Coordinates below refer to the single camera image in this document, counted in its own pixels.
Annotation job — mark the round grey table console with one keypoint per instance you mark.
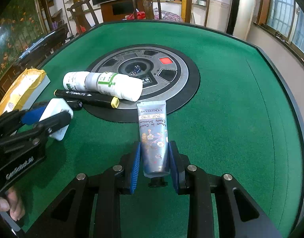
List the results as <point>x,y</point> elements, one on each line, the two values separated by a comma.
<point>176,67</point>

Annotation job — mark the white power adapter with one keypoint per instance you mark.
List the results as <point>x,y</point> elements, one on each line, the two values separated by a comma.
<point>55,106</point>

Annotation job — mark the red plastic bag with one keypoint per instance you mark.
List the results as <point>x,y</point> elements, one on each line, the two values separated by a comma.
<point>82,29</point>
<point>137,16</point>

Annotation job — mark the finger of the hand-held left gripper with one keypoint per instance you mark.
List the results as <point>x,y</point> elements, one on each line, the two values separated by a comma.
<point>33,115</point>
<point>55,124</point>

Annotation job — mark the white plastic bottle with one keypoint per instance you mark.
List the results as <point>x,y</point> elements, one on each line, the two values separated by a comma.
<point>72,80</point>

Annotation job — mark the black marker pen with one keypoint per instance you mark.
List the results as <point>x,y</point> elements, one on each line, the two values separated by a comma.
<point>75,104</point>

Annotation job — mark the barred window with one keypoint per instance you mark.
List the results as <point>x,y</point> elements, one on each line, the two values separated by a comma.
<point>280,10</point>

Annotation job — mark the purple bottle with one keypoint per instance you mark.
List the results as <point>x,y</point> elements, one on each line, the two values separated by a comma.
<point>54,24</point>

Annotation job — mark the black piano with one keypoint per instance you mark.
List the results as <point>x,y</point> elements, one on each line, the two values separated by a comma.
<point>43,45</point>

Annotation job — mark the floral hand cream tube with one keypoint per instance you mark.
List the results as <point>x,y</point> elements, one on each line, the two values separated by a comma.
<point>153,141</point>

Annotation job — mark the orange flower wall picture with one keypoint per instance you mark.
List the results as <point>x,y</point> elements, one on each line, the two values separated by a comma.
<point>13,29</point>

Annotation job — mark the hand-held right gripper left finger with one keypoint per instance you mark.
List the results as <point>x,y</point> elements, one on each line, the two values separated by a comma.
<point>136,168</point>

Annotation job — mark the black marker yellow cap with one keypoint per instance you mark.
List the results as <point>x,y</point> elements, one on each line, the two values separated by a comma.
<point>87,96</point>

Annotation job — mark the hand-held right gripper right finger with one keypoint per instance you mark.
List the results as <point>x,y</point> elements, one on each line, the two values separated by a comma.
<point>173,168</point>

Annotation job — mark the floral patterned cloth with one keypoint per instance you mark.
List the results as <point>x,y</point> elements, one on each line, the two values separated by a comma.
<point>166,14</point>

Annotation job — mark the tall standing air conditioner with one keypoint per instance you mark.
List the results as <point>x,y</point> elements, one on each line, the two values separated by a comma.
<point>241,7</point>

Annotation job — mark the person's left hand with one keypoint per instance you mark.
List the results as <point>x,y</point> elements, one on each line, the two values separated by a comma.
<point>13,205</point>

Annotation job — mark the brown television cabinet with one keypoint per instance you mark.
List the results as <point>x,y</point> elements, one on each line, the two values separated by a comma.
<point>107,12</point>

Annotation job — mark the white bottle green cross label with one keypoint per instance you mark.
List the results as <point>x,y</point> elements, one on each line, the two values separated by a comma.
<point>124,89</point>

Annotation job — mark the small grey box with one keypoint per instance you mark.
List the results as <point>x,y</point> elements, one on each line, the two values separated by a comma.
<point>202,1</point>

